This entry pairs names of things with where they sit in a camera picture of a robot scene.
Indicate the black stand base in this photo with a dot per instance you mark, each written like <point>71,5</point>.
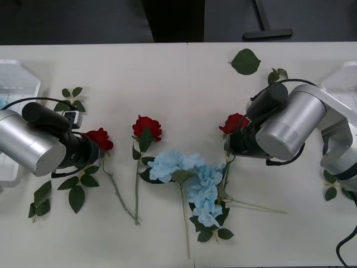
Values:
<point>267,33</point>

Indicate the person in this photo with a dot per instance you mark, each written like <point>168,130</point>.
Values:
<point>178,19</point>

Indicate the large single green leaf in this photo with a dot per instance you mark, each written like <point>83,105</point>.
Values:
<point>245,62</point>

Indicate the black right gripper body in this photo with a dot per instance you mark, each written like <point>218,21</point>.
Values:
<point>242,143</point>

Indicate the silver and black left arm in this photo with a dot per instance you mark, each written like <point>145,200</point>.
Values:
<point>30,145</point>

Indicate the silver and black right arm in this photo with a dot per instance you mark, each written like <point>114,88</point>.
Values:
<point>301,120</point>

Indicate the shallow white box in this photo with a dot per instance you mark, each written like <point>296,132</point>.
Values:
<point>346,73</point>
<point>28,81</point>

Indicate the red rose with long stem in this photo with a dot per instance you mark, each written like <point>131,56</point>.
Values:
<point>101,139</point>
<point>232,123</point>
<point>146,125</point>

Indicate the dark green five-leaf twig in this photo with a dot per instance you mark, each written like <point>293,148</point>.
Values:
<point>76,91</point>

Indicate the small green leaf twig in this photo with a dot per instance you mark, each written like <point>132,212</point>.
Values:
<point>273,77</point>

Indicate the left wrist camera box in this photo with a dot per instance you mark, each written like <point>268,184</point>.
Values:
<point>73,117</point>

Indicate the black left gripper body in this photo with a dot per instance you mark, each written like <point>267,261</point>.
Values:
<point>93,153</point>

